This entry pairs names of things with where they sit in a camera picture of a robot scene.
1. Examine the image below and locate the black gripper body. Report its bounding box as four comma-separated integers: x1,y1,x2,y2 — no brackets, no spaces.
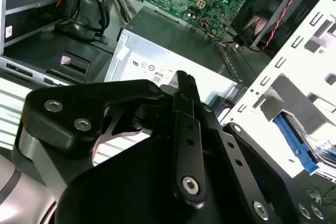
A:
54,134,253,224

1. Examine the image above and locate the hard disk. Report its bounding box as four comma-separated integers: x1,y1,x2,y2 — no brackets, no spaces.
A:
272,113,336,180

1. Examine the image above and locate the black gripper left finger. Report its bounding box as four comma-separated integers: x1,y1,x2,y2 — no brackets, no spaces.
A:
14,70,208,209

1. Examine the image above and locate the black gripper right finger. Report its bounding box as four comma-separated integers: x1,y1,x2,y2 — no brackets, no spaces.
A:
186,73,329,224

